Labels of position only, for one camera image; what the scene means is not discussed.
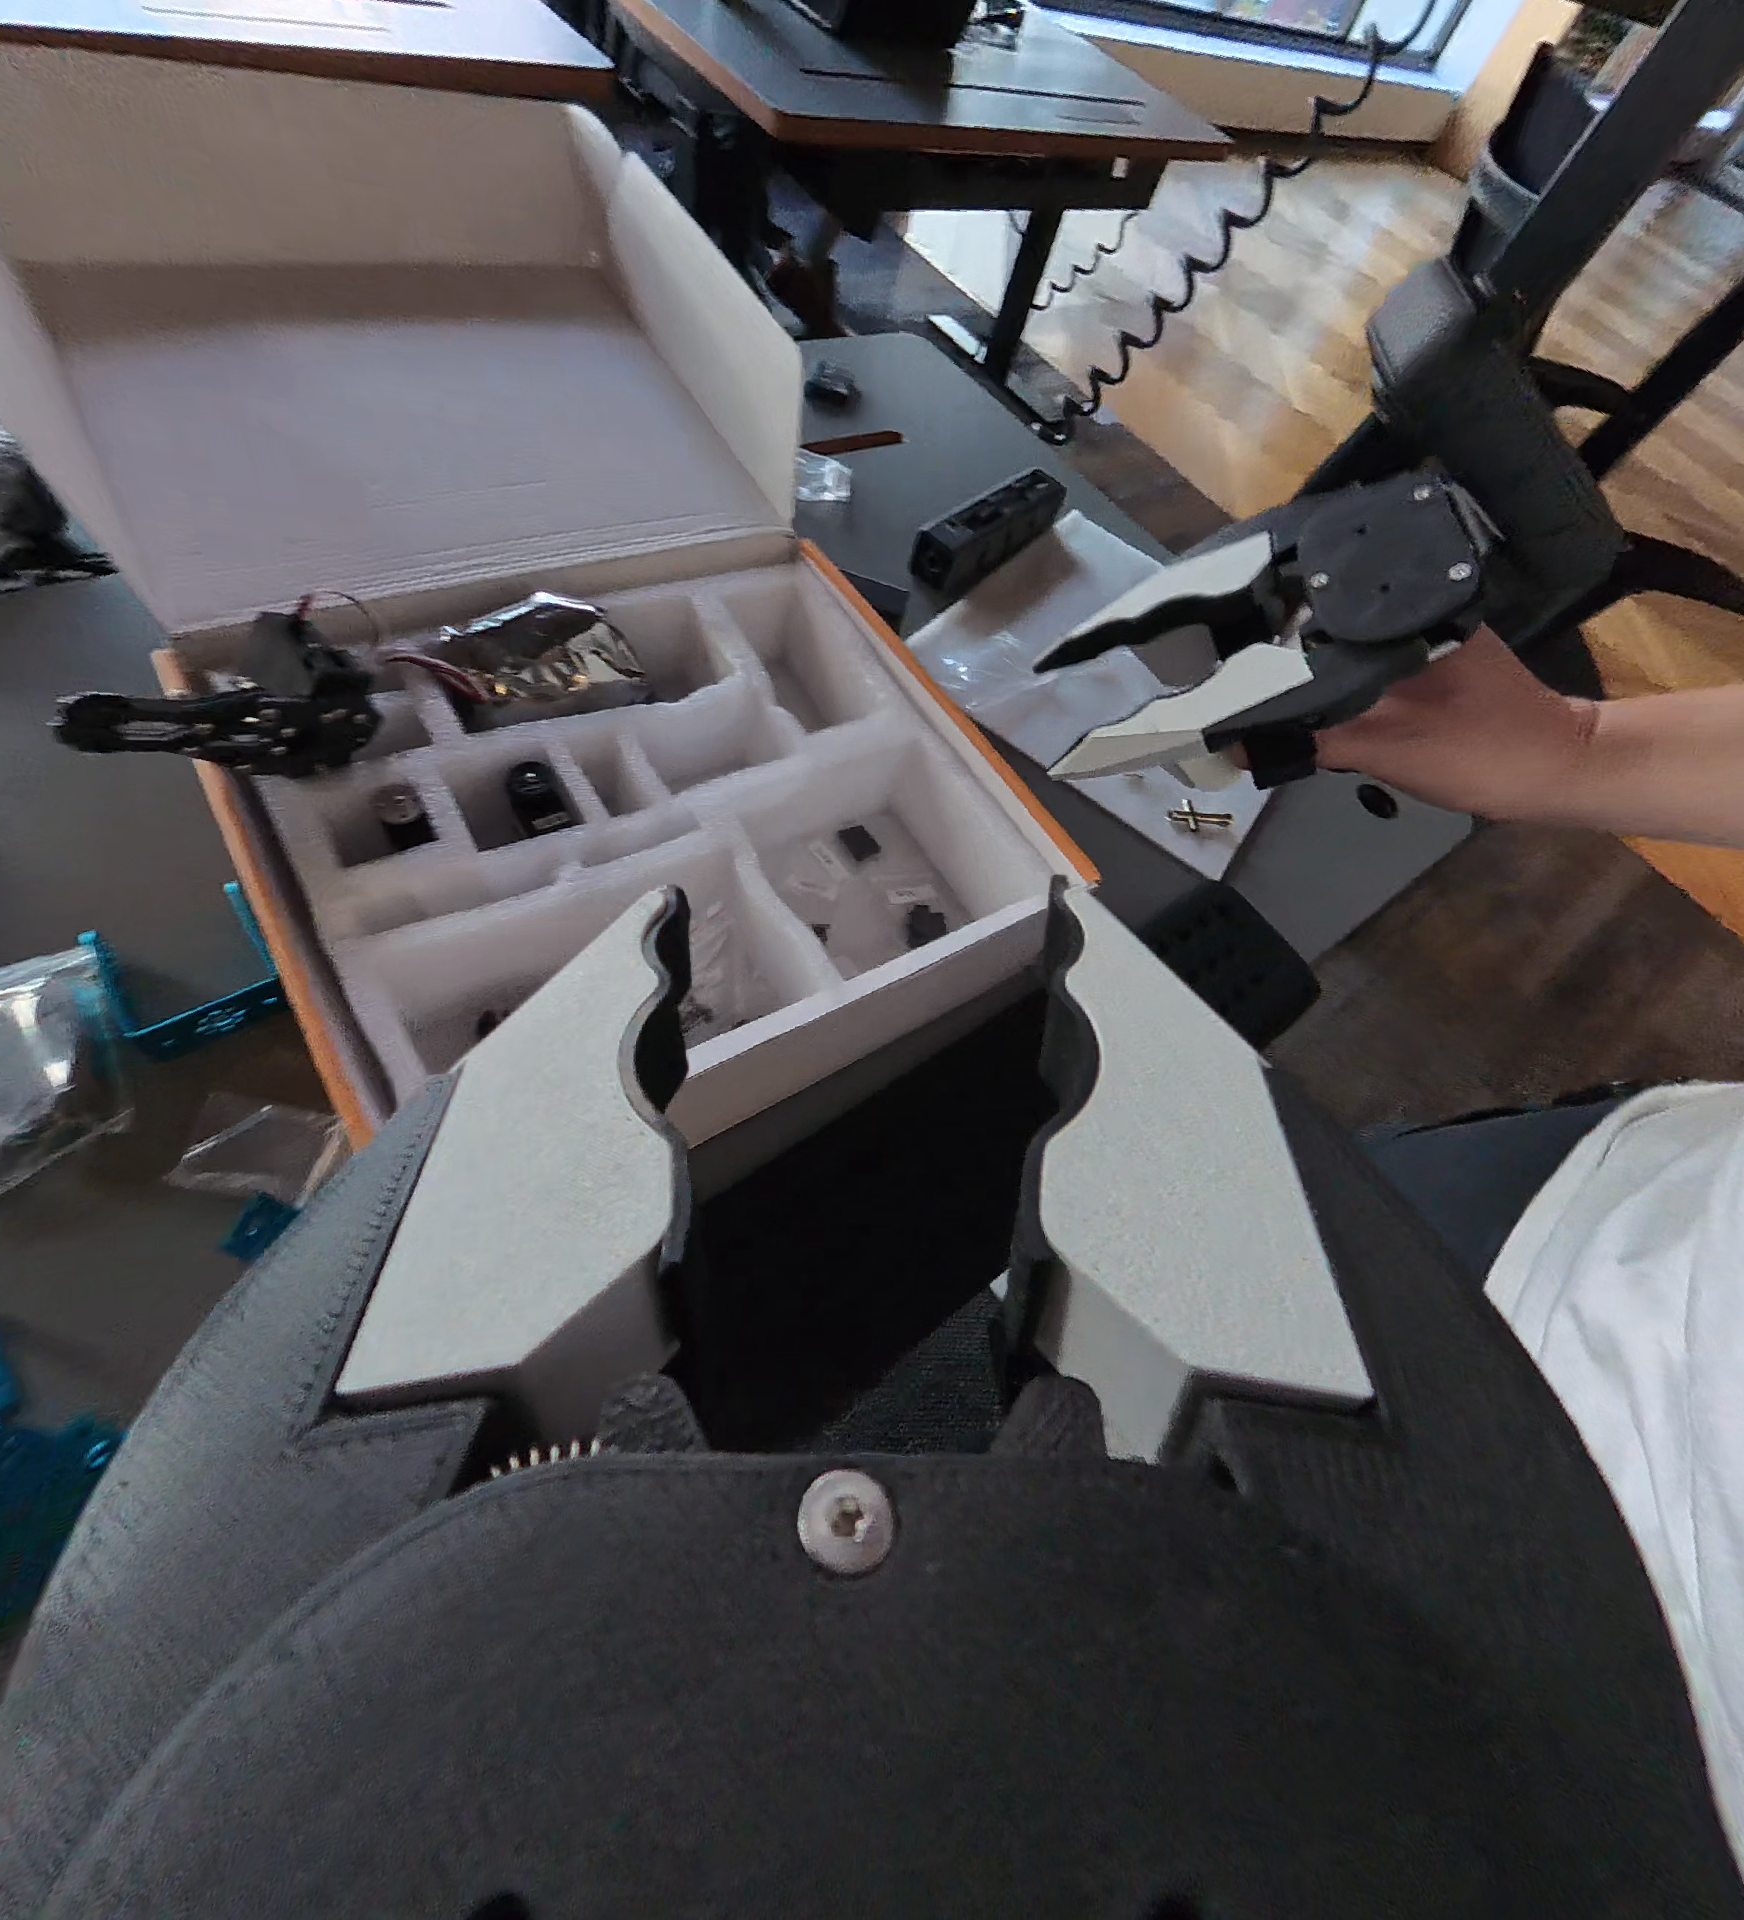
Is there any cardboard kit box foam insert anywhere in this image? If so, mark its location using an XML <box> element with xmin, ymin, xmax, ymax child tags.
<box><xmin>0</xmin><ymin>37</ymin><xmax>1100</xmax><ymax>1149</ymax></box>

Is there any large clear plastic sheet bag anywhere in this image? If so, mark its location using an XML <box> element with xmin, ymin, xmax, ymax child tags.
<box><xmin>906</xmin><ymin>510</ymin><xmax>1192</xmax><ymax>740</ymax></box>

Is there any grey desk with slot cutout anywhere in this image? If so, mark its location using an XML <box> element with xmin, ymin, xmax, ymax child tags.
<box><xmin>0</xmin><ymin>0</ymin><xmax>618</xmax><ymax>105</ymax></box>

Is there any black rectangular battery holder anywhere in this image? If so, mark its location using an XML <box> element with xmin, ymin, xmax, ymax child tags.
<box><xmin>908</xmin><ymin>467</ymin><xmax>1072</xmax><ymax>597</ymax></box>

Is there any dark desk with wooden edge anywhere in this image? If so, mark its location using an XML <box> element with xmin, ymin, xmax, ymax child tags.
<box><xmin>614</xmin><ymin>0</ymin><xmax>1237</xmax><ymax>452</ymax></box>

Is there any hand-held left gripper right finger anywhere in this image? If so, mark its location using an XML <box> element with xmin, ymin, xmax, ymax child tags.
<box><xmin>1005</xmin><ymin>880</ymin><xmax>1378</xmax><ymax>1466</ymax></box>

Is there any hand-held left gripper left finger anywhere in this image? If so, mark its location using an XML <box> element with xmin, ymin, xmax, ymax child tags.
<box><xmin>336</xmin><ymin>886</ymin><xmax>698</xmax><ymax>1455</ymax></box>

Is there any black electronic box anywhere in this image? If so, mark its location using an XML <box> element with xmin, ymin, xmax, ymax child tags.
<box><xmin>790</xmin><ymin>0</ymin><xmax>982</xmax><ymax>42</ymax></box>

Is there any silver foil bag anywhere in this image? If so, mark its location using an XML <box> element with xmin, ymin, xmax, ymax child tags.
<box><xmin>422</xmin><ymin>588</ymin><xmax>659</xmax><ymax>720</ymax></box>

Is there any black coiled cable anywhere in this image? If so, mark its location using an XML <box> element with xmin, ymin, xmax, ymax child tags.
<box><xmin>1065</xmin><ymin>22</ymin><xmax>1399</xmax><ymax>430</ymax></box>

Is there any flat clear plastic bag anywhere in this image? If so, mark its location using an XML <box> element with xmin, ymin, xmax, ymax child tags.
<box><xmin>165</xmin><ymin>1100</ymin><xmax>351</xmax><ymax>1202</ymax></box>

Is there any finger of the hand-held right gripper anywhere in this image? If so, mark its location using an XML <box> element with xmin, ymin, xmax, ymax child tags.
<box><xmin>1047</xmin><ymin>641</ymin><xmax>1313</xmax><ymax>791</ymax></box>
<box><xmin>1035</xmin><ymin>533</ymin><xmax>1306</xmax><ymax>678</ymax></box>

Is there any small cylindrical motor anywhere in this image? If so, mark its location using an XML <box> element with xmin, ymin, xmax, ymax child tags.
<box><xmin>360</xmin><ymin>783</ymin><xmax>441</xmax><ymax>871</ymax></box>

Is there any blue metal bracket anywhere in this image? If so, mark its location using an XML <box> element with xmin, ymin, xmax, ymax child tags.
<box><xmin>217</xmin><ymin>1190</ymin><xmax>307</xmax><ymax>1266</ymax></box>

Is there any person's right forearm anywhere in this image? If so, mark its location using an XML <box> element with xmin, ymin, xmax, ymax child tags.
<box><xmin>1589</xmin><ymin>668</ymin><xmax>1744</xmax><ymax>860</ymax></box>

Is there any black desk frame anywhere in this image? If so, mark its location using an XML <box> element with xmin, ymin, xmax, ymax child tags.
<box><xmin>1473</xmin><ymin>0</ymin><xmax>1744</xmax><ymax>483</ymax></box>

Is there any blue metal channel beam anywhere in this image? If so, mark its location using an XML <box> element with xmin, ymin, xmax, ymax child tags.
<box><xmin>74</xmin><ymin>883</ymin><xmax>289</xmax><ymax>1062</ymax></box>

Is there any person's white shirt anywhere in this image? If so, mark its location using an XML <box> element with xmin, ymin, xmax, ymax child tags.
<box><xmin>1484</xmin><ymin>1035</ymin><xmax>1744</xmax><ymax>1920</ymax></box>

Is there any small bag of screws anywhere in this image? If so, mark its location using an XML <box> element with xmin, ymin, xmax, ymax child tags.
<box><xmin>679</xmin><ymin>900</ymin><xmax>757</xmax><ymax>1041</ymax></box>

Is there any person's right hand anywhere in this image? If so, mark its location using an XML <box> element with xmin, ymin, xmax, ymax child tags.
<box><xmin>1299</xmin><ymin>643</ymin><xmax>1606</xmax><ymax>823</ymax></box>

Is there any large bag with black disc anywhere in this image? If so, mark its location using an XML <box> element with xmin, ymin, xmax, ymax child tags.
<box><xmin>0</xmin><ymin>952</ymin><xmax>143</xmax><ymax>1229</ymax></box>

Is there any black perforated desk pad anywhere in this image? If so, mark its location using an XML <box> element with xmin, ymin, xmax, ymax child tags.
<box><xmin>1139</xmin><ymin>883</ymin><xmax>1320</xmax><ymax>1054</ymax></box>

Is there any pale grey sheet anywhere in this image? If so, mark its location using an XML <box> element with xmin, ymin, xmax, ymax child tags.
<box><xmin>1230</xmin><ymin>772</ymin><xmax>1476</xmax><ymax>964</ymax></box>

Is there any black armchair on wheels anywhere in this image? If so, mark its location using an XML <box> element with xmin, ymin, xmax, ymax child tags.
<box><xmin>1358</xmin><ymin>255</ymin><xmax>1744</xmax><ymax>708</ymax></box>

